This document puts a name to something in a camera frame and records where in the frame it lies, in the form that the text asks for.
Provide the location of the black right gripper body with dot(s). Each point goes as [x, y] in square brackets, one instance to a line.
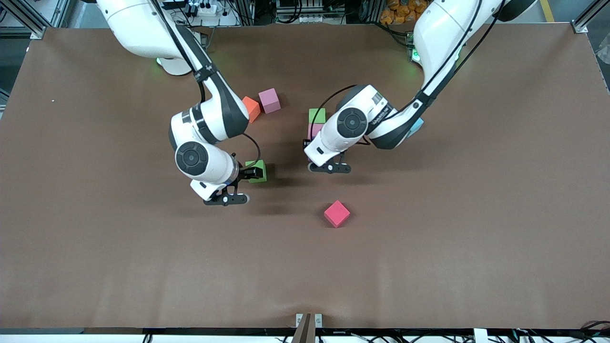
[243, 173]

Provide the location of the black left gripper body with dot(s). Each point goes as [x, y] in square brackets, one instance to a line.
[306, 144]

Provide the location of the pink foam cube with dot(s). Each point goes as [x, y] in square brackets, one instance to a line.
[269, 100]
[315, 129]

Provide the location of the light green foam cube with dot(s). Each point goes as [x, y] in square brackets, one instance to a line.
[317, 116]

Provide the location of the red foam cube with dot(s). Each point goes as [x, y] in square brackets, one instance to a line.
[337, 214]

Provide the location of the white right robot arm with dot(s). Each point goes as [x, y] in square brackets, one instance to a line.
[217, 169]

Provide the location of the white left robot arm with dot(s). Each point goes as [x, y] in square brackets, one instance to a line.
[438, 33]

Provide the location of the orange foam cube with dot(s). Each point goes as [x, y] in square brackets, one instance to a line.
[253, 112]

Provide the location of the blue foam cube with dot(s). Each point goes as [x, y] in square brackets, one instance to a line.
[417, 126]

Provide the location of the brown table cover sheet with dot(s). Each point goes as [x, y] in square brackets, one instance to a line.
[143, 262]

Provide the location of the pile of orange items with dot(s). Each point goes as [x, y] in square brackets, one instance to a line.
[400, 12]

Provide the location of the white box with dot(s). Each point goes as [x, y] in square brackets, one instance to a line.
[480, 336]

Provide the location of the metal equipment frame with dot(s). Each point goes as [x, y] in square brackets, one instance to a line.
[310, 9]

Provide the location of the brown post with metal brackets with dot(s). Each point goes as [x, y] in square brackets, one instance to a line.
[307, 328]

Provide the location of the aluminium frame profile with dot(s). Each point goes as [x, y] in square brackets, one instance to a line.
[588, 19]
[24, 21]

